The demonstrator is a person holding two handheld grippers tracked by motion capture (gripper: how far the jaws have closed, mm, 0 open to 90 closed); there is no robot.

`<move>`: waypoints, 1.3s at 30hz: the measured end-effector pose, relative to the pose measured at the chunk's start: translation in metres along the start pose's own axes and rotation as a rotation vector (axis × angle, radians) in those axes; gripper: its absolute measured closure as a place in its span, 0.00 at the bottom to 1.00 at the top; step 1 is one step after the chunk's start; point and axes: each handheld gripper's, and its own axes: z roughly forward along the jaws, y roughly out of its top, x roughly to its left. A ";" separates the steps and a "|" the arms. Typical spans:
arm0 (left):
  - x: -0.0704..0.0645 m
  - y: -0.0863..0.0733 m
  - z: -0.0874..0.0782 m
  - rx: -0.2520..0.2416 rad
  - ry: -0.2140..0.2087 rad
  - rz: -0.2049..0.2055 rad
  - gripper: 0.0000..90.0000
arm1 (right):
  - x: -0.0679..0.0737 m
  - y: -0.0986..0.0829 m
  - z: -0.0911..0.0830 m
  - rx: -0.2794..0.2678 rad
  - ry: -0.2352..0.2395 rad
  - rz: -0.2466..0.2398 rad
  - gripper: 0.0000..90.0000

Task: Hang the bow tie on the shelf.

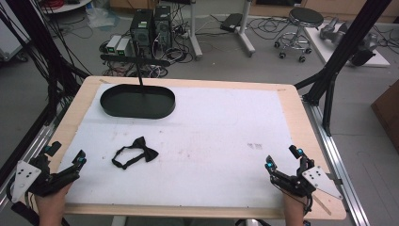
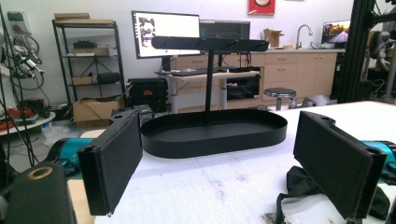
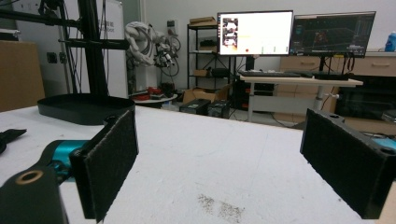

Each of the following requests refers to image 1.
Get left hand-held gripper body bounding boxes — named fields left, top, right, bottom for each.
left=7, top=155, right=80, bottom=203

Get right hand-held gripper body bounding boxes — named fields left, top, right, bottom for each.
left=270, top=156, right=343, bottom=201

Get black bow tie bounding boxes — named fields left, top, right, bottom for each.
left=111, top=136, right=160, bottom=170

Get black stand with oval tray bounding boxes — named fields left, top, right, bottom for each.
left=99, top=53, right=177, bottom=120

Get person's right hand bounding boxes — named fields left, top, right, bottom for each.
left=281, top=190, right=310, bottom=226

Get person's left hand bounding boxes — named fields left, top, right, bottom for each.
left=34, top=183, right=73, bottom=226

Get white table mat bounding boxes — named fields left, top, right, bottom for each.
left=57, top=83, right=295, bottom=210

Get brown wooden cabinet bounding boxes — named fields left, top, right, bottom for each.
left=370, top=78, right=399, bottom=155

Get white floor board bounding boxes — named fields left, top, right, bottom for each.
left=303, top=22, right=391, bottom=69

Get small white box device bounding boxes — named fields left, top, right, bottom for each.
left=115, top=37, right=132, bottom=57
left=105, top=34, right=122, bottom=55

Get grey robot parts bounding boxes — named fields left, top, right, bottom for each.
left=319, top=16, right=381, bottom=67

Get white desk leg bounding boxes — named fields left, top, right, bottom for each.
left=234, top=0, right=257, bottom=58
left=187, top=0, right=204, bottom=61

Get black round swivel stool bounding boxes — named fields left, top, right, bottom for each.
left=273, top=7, right=325, bottom=64

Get clear plastic bag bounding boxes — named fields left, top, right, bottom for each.
left=85, top=5, right=120, bottom=30

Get black computer tower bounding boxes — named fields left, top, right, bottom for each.
left=129, top=8, right=155, bottom=58
left=152, top=5, right=174, bottom=51

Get black flat box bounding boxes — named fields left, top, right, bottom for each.
left=219, top=12, right=244, bottom=33

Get aluminium rail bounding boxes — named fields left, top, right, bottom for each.
left=0, top=121, right=65, bottom=215
left=301, top=95, right=373, bottom=226

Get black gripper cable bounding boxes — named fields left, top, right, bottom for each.
left=302, top=192, right=314, bottom=218

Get black wrist strap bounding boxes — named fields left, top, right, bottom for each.
left=9, top=201, right=41, bottom=226

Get black metal frame post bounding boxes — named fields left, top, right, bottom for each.
left=0, top=0, right=92, bottom=126
left=294, top=0, right=393, bottom=137

